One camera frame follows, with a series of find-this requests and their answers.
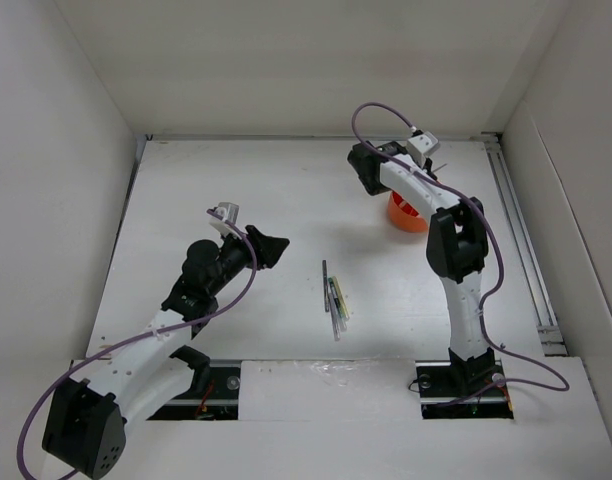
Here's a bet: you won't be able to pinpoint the black thin pen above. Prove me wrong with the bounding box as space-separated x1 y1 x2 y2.
321 259 330 313

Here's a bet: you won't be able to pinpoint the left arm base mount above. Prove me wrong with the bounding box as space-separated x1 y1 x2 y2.
149 363 241 421

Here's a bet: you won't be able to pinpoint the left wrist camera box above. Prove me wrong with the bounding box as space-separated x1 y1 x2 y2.
209 202 239 237

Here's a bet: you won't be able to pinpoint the aluminium side rail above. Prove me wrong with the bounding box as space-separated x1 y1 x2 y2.
485 135 568 357

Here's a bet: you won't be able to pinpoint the clear lilac pen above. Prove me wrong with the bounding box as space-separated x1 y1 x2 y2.
330 306 346 341

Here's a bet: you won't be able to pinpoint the orange round organizer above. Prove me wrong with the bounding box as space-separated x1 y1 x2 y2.
387 192 428 233

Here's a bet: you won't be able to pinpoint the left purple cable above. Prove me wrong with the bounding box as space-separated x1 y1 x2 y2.
16 207 259 479

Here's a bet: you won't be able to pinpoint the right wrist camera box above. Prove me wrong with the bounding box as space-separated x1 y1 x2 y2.
406 132 440 167

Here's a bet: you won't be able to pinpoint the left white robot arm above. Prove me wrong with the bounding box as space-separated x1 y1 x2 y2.
42 222 290 479

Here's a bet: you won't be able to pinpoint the green-capped pen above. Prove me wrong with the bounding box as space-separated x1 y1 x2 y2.
327 277 342 319

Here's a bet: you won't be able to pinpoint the black-handled scissors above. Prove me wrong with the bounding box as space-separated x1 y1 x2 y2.
432 163 448 181

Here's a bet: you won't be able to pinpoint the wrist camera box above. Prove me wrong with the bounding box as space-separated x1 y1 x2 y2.
209 202 239 237
406 132 440 167

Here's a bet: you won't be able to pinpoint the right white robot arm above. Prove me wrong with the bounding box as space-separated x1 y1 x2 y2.
347 142 495 397

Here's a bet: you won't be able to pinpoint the yellow highlighter pen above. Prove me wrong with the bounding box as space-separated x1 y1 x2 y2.
330 276 350 320

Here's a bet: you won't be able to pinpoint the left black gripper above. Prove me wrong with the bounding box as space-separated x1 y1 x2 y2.
207 225 287 296

